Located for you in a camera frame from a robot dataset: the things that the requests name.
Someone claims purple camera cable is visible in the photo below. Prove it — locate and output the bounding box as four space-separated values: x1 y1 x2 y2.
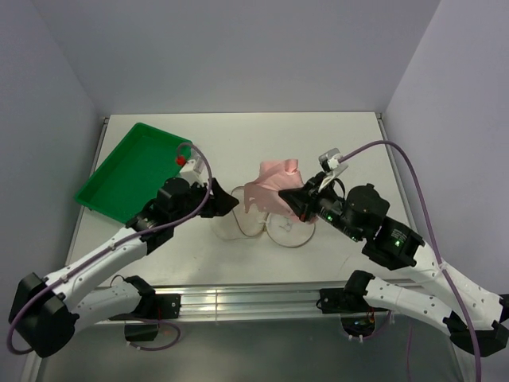
337 141 484 382
6 143 212 355

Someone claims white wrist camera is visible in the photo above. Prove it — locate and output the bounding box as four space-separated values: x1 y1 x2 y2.
318 148 348 192
177 157 208 186

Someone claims pink bra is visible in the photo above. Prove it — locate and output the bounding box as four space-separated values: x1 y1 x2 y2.
243 159 304 221

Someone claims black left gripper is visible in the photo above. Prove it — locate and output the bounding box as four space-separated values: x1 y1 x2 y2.
171 177 238 226

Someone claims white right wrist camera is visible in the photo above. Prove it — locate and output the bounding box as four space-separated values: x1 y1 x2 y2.
318 148 348 192

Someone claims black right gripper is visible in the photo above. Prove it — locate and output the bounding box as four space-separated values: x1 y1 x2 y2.
278 170 363 240

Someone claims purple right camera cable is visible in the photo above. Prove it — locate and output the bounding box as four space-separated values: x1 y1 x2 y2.
337 141 484 382

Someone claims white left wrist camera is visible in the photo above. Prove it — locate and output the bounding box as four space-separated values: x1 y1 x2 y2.
177 157 208 186

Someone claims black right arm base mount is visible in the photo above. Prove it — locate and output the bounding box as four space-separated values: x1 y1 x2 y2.
316 288 376 341

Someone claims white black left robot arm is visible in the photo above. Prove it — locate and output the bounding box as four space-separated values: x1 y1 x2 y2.
7 177 239 358

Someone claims green plastic tray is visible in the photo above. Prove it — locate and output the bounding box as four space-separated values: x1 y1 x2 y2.
75 123 191 224

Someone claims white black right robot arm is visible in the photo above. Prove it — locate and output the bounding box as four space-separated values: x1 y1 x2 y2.
278 173 508 357

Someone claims white mesh laundry bag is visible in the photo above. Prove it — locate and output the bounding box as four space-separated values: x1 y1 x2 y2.
211 186 317 248

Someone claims aluminium table edge rail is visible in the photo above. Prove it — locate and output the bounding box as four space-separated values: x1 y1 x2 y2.
99 284 398 327

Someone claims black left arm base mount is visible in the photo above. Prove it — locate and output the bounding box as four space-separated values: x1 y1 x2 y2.
112 294 181 348

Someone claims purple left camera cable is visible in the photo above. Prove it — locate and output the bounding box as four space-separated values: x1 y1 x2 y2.
6 143 212 355

